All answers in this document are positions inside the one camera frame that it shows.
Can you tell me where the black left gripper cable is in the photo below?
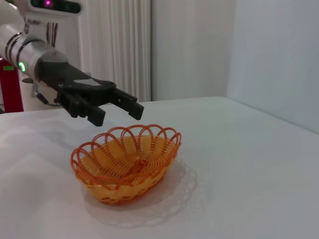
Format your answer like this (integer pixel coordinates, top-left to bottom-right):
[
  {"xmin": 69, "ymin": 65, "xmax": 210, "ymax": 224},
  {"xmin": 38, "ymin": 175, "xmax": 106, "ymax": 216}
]
[{"xmin": 31, "ymin": 84, "xmax": 60, "ymax": 107}]

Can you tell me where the white round plant pot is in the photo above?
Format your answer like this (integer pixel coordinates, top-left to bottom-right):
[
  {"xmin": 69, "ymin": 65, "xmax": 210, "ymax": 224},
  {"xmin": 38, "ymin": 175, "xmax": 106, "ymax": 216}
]
[{"xmin": 21, "ymin": 77, "xmax": 66, "ymax": 112}]

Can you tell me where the red cabinet with green label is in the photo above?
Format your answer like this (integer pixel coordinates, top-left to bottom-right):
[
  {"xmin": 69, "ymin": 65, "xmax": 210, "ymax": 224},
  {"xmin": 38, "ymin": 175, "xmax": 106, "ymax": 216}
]
[{"xmin": 0, "ymin": 58, "xmax": 24, "ymax": 113}]

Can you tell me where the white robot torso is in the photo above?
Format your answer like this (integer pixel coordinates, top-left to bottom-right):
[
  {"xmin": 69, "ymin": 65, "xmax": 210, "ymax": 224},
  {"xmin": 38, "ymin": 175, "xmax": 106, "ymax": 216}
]
[{"xmin": 18, "ymin": 0, "xmax": 82, "ymax": 33}]

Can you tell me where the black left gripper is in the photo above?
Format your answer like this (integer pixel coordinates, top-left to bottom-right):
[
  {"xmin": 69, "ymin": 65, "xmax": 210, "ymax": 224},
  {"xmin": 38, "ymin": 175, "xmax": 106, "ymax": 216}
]
[{"xmin": 36, "ymin": 52, "xmax": 145, "ymax": 127}]

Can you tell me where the orange woven plastic basket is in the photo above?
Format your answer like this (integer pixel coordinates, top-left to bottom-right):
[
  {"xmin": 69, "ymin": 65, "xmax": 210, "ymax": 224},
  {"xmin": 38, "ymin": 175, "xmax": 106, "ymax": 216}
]
[{"xmin": 70, "ymin": 123, "xmax": 182, "ymax": 206}]

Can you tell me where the white ribbed radiator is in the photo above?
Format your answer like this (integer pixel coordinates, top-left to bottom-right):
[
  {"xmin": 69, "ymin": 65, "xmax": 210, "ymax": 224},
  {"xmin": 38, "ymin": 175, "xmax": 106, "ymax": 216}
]
[{"xmin": 79, "ymin": 0, "xmax": 152, "ymax": 103}]

